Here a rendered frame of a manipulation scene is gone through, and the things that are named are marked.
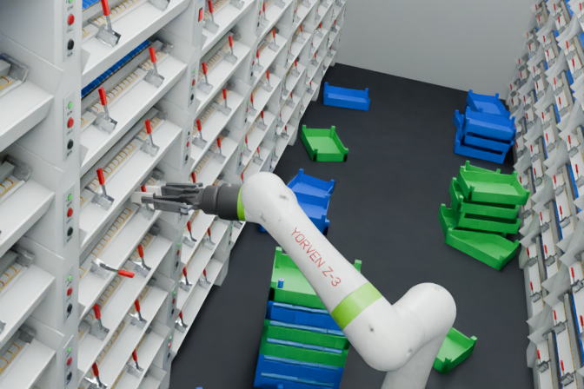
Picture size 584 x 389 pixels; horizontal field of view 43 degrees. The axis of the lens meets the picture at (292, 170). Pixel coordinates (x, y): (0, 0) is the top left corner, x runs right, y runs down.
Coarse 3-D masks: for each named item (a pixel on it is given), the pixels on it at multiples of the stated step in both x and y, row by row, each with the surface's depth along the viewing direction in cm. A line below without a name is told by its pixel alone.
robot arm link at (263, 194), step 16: (256, 176) 171; (272, 176) 171; (256, 192) 168; (272, 192) 168; (288, 192) 171; (256, 208) 169; (272, 208) 167; (288, 208) 168; (272, 224) 168; (288, 224) 166; (304, 224) 167; (288, 240) 166; (304, 240) 165; (320, 240) 166; (304, 256) 164; (320, 256) 163; (336, 256) 164; (304, 272) 165; (320, 272) 162; (336, 272) 161; (352, 272) 163; (320, 288) 162; (336, 288) 160; (352, 288) 159; (336, 304) 160
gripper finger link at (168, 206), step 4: (156, 200) 188; (160, 200) 188; (160, 204) 187; (164, 204) 187; (168, 204) 186; (172, 204) 186; (176, 204) 185; (180, 204) 185; (184, 204) 185; (156, 208) 188; (160, 208) 188; (164, 208) 187; (168, 208) 187; (172, 208) 186; (176, 208) 186; (180, 208) 186; (184, 208) 184; (172, 212) 187; (176, 212) 186; (180, 212) 186; (188, 212) 185
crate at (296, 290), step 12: (276, 252) 261; (276, 264) 263; (288, 264) 265; (360, 264) 261; (276, 276) 260; (288, 276) 261; (300, 276) 262; (276, 288) 246; (288, 288) 255; (300, 288) 256; (312, 288) 257; (276, 300) 248; (288, 300) 248; (300, 300) 248; (312, 300) 247
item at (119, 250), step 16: (160, 176) 209; (176, 176) 210; (128, 208) 195; (128, 224) 190; (144, 224) 193; (128, 240) 186; (112, 256) 179; (128, 256) 185; (80, 272) 170; (112, 272) 175; (80, 288) 166; (96, 288) 169; (80, 304) 157; (80, 320) 163
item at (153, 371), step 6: (150, 366) 246; (156, 366) 245; (150, 372) 247; (156, 372) 246; (162, 372) 246; (144, 378) 245; (150, 378) 247; (156, 378) 248; (162, 378) 247; (144, 384) 244; (150, 384) 245; (156, 384) 247
